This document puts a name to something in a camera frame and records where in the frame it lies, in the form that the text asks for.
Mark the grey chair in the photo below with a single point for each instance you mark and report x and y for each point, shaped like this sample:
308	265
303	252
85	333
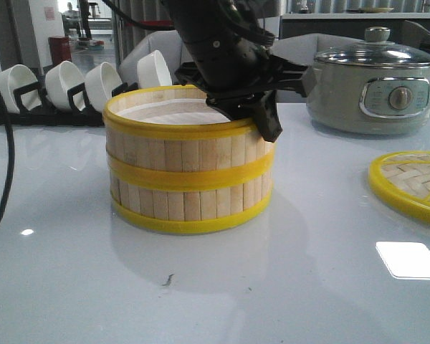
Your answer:
301	50
168	43

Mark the red bin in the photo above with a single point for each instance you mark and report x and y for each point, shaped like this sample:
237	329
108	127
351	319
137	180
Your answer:
59	47

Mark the glass pot lid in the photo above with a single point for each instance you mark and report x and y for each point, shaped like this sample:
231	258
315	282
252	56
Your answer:
375	51

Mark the white cabinet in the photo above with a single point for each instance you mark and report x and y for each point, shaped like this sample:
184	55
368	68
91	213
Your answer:
269	13

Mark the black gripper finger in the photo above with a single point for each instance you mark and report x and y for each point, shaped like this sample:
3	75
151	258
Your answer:
265	117

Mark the grey chair right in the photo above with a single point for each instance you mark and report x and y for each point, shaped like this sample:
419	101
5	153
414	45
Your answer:
301	50

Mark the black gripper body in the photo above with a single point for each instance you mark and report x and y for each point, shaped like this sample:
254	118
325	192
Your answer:
230	84

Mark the black bowl rack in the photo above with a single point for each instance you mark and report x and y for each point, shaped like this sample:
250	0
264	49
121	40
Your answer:
80	112

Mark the white bowl far left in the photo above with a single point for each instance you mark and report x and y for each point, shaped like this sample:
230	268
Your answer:
16	77

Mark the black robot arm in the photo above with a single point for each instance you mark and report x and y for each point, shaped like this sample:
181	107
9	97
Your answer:
217	29

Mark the white bowl right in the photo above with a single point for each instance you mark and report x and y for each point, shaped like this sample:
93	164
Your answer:
152	71

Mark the grey-green electric cooking pot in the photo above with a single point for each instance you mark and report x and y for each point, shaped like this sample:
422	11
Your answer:
370	100

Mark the grey chair left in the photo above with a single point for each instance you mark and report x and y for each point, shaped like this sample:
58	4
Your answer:
168	43

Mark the woven bamboo steamer lid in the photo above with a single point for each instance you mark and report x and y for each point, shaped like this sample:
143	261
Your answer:
402	181

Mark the white bowl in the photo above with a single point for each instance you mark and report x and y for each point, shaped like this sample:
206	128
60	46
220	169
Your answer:
152	71
59	80
99	84
16	77

